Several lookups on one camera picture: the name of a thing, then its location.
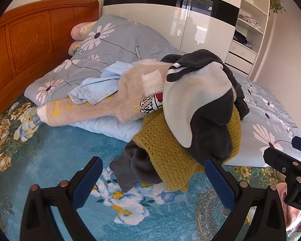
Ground dark clothes on shelf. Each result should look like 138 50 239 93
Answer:
232 30 249 45

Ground glossy white wardrobe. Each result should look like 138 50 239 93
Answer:
100 0 244 64

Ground teal floral blanket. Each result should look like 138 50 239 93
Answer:
0 90 291 241

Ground dark grey and white fleece jacket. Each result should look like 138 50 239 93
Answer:
110 50 250 192

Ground mustard yellow knit sweater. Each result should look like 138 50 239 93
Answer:
132 104 242 193

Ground green hanging plant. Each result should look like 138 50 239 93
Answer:
269 0 287 15

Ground beige fuzzy sweater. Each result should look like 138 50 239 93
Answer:
37 58 176 127

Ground pink garment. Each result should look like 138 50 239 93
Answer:
276 182 301 234

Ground wooden headboard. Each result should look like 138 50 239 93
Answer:
0 0 100 128

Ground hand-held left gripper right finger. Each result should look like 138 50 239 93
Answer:
204 158 286 241

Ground pink pillow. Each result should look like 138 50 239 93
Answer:
71 21 97 41

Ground white open shelf unit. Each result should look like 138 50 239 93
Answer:
223 0 271 77

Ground black red white print garment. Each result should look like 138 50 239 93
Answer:
140 92 165 116

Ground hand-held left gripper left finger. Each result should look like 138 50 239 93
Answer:
19 156 103 241

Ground grey daisy print quilt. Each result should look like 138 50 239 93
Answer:
24 14 301 167

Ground light blue shirt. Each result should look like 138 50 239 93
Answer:
68 61 146 143

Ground light folded clothes on shelf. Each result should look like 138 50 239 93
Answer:
238 15 261 30

